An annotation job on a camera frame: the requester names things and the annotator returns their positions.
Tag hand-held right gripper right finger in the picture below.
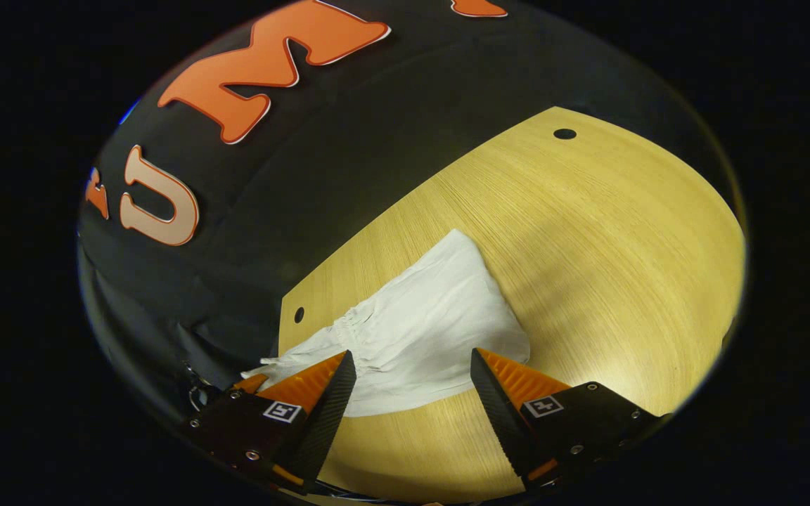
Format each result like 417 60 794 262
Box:
470 347 662 493

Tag black backdrop cloth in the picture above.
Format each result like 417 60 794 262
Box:
78 0 736 450

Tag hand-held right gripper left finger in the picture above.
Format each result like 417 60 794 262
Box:
186 349 359 493

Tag white jeans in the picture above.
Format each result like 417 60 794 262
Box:
242 228 531 417

